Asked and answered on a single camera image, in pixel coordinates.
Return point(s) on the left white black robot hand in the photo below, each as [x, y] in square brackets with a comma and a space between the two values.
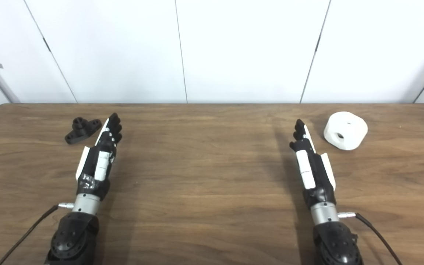
[93, 162]

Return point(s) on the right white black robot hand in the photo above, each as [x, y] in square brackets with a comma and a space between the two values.
[317, 173]

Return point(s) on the black plastic holder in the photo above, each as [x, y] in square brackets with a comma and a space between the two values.
[81, 129]

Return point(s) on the round white plastic piece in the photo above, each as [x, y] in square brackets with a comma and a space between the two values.
[350, 127]

